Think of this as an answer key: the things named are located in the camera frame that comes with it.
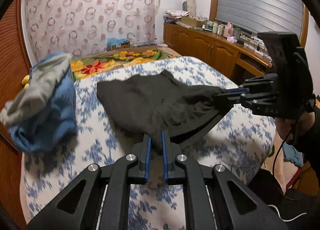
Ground yellow plush toy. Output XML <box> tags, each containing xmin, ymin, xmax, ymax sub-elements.
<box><xmin>22</xmin><ymin>75</ymin><xmax>30</xmax><ymax>88</ymax></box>

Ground wooden sideboard cabinet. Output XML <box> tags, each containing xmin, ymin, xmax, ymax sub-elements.
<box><xmin>163</xmin><ymin>23</ymin><xmax>270</xmax><ymax>84</ymax></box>

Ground person's right hand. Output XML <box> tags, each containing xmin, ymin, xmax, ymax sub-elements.
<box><xmin>275</xmin><ymin>112</ymin><xmax>315</xmax><ymax>142</ymax></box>

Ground cardboard box with blue cloth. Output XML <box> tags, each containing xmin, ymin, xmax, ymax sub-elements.
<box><xmin>107</xmin><ymin>38</ymin><xmax>130</xmax><ymax>51</ymax></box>

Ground blue floral white bedsheet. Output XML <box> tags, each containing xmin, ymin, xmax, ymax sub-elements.
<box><xmin>21</xmin><ymin>55</ymin><xmax>277</xmax><ymax>230</ymax></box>

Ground black pants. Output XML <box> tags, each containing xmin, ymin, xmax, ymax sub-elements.
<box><xmin>97</xmin><ymin>70</ymin><xmax>233</xmax><ymax>150</ymax></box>

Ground pink bottle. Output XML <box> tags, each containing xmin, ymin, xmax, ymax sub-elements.
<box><xmin>223</xmin><ymin>22</ymin><xmax>234</xmax><ymax>38</ymax></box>

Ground grey folded garment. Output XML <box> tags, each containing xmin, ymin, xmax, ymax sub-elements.
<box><xmin>1</xmin><ymin>53</ymin><xmax>72</xmax><ymax>127</ymax></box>

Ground brown louvered wardrobe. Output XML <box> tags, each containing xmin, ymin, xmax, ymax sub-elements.
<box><xmin>1</xmin><ymin>0</ymin><xmax>31</xmax><ymax>229</ymax></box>

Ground blue denim jeans stack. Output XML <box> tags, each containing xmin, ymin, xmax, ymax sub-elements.
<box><xmin>8</xmin><ymin>52</ymin><xmax>77</xmax><ymax>153</ymax></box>

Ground pink circle patterned curtain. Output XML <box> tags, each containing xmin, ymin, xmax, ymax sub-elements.
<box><xmin>23</xmin><ymin>0</ymin><xmax>161</xmax><ymax>61</ymax></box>

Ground folded floral cloth pile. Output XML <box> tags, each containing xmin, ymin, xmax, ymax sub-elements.
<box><xmin>164</xmin><ymin>10</ymin><xmax>189</xmax><ymax>20</ymax></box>

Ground colourful floral blanket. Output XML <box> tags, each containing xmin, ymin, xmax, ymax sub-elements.
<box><xmin>71</xmin><ymin>47</ymin><xmax>180</xmax><ymax>81</ymax></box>

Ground grey window blind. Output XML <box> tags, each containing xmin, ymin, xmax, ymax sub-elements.
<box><xmin>216</xmin><ymin>0</ymin><xmax>303</xmax><ymax>35</ymax></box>

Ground cardboard box on cabinet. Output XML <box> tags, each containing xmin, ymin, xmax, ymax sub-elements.
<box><xmin>180</xmin><ymin>16</ymin><xmax>205</xmax><ymax>28</ymax></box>

